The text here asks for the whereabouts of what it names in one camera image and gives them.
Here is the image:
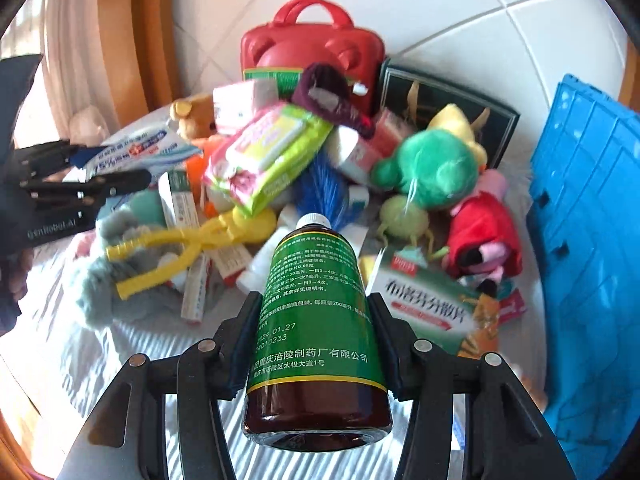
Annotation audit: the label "brown teddy bear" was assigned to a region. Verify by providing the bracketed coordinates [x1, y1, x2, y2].
[170, 94, 221, 143]

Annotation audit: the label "red plastic carry case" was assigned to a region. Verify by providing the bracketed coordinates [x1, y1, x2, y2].
[240, 0, 386, 116]

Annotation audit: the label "red dress pig plush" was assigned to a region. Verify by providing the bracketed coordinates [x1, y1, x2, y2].
[445, 170, 523, 296]

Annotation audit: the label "dark green gift box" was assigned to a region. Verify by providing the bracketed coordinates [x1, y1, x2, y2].
[377, 57, 521, 171]

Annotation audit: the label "green white medicine box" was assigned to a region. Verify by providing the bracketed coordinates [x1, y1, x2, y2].
[367, 247, 501, 358]

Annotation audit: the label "light green plush ball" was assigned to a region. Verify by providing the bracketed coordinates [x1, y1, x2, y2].
[377, 195, 446, 261]

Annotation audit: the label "wooden frame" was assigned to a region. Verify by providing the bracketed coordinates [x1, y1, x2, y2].
[106, 0, 177, 112]

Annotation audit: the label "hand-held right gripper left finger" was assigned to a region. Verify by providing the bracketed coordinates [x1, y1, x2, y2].
[55, 291, 263, 480]

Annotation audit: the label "pink white box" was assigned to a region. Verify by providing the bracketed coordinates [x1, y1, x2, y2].
[214, 80, 279, 127]

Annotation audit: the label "blue plastic crate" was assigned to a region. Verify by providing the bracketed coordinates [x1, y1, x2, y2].
[525, 74, 640, 480]

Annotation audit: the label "pale pink curtain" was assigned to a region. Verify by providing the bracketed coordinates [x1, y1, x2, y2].
[10, 0, 117, 152]

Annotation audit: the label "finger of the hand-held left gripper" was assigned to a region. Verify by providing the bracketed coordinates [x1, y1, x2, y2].
[12, 142, 108, 173]
[20, 169, 152, 211]

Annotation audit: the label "yellow plush toy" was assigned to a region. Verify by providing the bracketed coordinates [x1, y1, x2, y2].
[427, 104, 488, 171]

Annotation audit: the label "dark purple pouch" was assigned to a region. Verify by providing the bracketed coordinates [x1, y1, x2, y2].
[291, 62, 377, 140]

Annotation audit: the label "green pink wet wipes pack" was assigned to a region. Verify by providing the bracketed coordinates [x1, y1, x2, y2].
[202, 101, 335, 218]

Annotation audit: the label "white red toothpaste box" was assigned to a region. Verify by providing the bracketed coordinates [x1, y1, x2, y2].
[181, 254, 212, 324]

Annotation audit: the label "brown green-label medicine bottle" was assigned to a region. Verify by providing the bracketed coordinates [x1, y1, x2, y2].
[241, 213, 394, 453]

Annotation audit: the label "white green toothpaste box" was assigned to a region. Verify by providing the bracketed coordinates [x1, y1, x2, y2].
[159, 170, 199, 232]

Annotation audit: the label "mint green plush toy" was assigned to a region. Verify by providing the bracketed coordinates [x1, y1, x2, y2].
[122, 192, 167, 232]

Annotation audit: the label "small pink box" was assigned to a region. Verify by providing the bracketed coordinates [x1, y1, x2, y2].
[499, 289, 527, 324]

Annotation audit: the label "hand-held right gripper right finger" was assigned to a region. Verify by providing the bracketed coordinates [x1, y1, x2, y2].
[366, 293, 587, 480]

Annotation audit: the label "blue white toothpaste box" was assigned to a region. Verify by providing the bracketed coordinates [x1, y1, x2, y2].
[82, 122, 203, 178]

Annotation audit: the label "long green box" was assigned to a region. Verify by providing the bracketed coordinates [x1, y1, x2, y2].
[244, 67, 304, 97]

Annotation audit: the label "white plastic bottle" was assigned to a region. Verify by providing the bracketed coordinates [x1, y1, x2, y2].
[237, 239, 282, 294]

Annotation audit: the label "yellow plastic tongs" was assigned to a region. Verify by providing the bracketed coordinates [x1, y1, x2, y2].
[106, 207, 277, 301]

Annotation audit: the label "grey plush toy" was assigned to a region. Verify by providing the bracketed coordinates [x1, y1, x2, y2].
[67, 207, 201, 328]

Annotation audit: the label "white red tube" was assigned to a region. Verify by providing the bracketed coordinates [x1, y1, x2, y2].
[330, 125, 386, 184]

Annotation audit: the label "blue feathery plush toy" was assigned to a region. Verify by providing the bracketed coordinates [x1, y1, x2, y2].
[292, 152, 351, 231]

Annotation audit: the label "person's left hand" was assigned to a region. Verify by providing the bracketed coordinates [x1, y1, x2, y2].
[0, 247, 34, 321]

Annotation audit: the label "pale beige plush toy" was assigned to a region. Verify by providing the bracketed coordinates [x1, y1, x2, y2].
[68, 105, 110, 147]

